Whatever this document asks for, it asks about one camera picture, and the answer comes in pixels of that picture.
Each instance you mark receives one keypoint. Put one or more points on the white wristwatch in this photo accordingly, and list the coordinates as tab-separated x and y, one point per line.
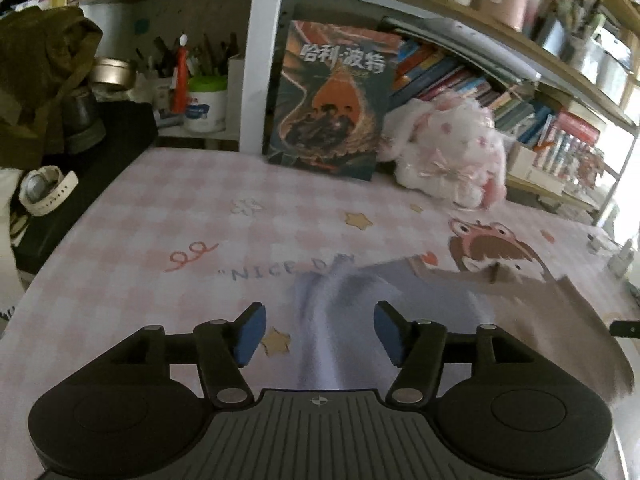
45	189

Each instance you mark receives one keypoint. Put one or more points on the white charger plug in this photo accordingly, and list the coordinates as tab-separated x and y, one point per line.
620	257

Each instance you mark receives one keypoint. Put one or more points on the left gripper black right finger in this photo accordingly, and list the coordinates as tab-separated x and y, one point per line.
416	349

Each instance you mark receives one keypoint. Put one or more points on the red white bottle figurine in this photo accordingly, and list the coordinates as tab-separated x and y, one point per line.
178	105

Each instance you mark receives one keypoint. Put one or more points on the pink white plush bunny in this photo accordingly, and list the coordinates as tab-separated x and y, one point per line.
447	148

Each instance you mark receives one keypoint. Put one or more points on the white metal shelf frame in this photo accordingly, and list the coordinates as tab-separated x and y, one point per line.
265	23

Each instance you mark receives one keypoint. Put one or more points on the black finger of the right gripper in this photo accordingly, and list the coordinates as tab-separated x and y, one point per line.
625	328

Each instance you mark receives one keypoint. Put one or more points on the silver metal tin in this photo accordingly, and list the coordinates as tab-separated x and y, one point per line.
114	72

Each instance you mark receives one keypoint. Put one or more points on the row of standing books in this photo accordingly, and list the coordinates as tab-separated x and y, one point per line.
427	73

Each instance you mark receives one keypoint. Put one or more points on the Harry Potter book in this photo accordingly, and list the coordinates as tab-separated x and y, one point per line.
333	94

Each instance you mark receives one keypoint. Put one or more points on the olive green jacket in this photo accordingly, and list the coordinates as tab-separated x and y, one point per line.
45	55

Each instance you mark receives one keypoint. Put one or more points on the white green pen cup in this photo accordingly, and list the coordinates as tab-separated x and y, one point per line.
206	108

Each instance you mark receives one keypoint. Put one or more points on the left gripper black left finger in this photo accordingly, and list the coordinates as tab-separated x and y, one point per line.
225	347

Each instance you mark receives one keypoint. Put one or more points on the black bag under jacket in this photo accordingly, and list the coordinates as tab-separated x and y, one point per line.
130	129

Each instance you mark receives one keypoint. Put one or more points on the lilac and beige sweater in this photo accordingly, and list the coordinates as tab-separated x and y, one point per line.
335	345

